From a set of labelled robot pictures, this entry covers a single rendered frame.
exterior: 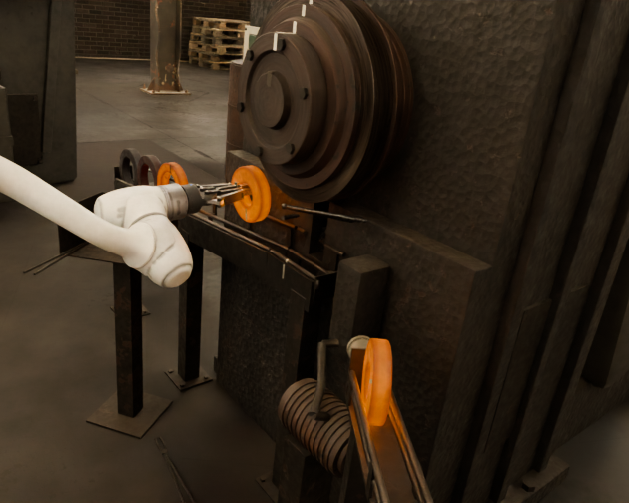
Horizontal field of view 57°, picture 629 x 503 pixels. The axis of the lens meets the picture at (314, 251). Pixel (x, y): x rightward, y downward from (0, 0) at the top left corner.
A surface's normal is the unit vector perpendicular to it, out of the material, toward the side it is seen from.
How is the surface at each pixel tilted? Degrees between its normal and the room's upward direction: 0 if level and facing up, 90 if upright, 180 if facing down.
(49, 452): 0
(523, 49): 90
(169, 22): 90
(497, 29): 90
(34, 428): 0
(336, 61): 57
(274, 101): 90
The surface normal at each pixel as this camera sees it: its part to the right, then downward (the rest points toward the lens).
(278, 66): -0.78, 0.17
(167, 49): 0.62, 0.37
